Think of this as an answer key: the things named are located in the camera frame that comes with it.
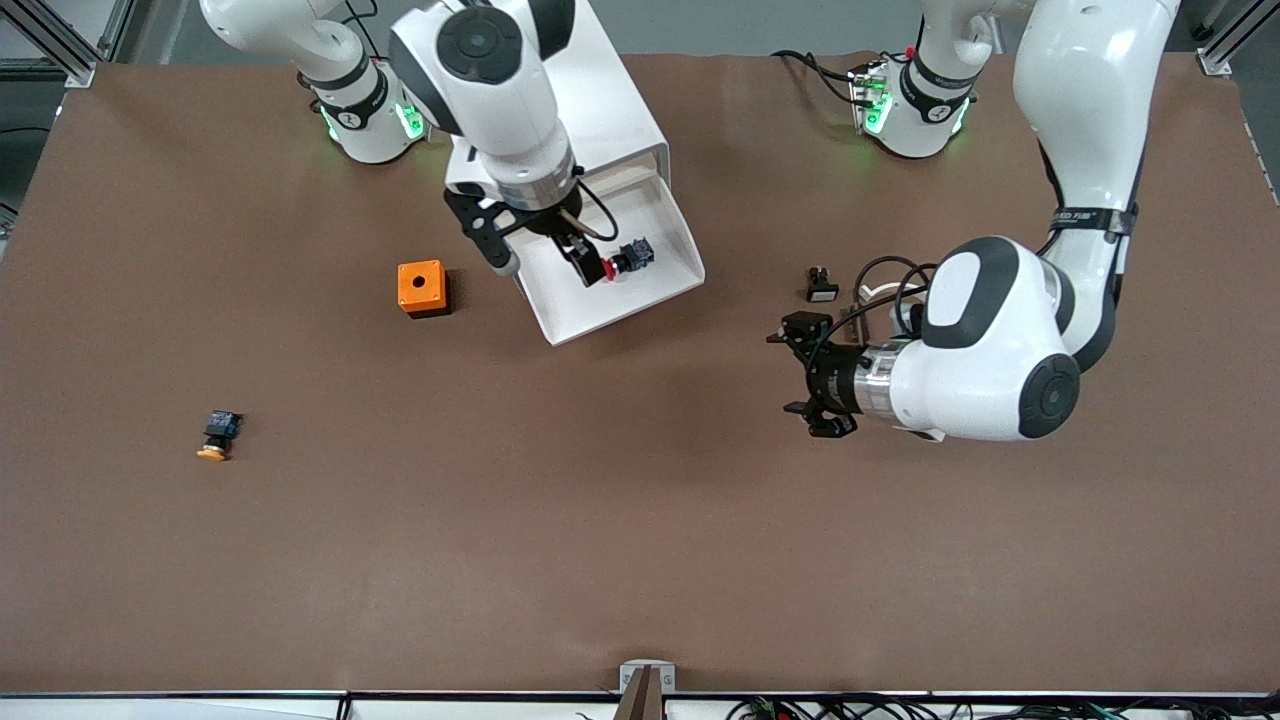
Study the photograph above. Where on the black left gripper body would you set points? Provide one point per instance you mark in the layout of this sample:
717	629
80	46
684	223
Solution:
832	383

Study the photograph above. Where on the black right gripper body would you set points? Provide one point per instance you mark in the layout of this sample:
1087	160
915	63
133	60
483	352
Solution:
551	224

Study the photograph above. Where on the red push button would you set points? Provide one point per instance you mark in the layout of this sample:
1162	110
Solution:
632	257

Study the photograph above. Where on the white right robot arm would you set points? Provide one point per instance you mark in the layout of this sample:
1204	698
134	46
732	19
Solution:
500	90

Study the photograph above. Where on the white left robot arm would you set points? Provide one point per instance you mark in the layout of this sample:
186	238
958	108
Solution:
990	350

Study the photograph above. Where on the black white-capped push button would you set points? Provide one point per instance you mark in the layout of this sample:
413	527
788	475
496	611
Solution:
822	288

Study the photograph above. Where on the yellow push button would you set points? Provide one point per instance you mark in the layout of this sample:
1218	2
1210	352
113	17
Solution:
218	435

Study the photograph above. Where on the brown terminal block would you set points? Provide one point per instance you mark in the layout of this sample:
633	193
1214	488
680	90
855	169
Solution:
850	325

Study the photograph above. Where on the orange box with hole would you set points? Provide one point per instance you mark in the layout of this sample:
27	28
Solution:
420	295

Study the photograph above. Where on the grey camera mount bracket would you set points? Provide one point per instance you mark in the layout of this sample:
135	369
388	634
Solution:
647	680

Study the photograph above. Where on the aluminium frame profile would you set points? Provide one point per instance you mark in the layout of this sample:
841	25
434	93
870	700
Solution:
1235	30
45	45
118	25

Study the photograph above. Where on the white table edge rail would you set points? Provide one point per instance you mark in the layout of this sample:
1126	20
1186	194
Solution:
150	708

